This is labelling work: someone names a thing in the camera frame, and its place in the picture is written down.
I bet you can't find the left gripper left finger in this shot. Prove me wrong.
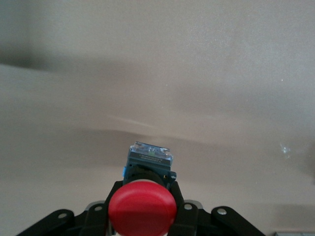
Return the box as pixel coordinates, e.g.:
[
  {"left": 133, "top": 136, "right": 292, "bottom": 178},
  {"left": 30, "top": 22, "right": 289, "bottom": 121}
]
[{"left": 14, "top": 180, "right": 124, "bottom": 236}]

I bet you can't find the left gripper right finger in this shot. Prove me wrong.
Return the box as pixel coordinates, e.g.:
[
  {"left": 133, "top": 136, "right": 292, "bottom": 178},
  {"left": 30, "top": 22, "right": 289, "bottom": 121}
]
[{"left": 169, "top": 182, "right": 267, "bottom": 236}]

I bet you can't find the red push button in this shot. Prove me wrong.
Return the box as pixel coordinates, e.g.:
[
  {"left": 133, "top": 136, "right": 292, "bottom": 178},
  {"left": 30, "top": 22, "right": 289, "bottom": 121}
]
[{"left": 108, "top": 141, "right": 178, "bottom": 236}]

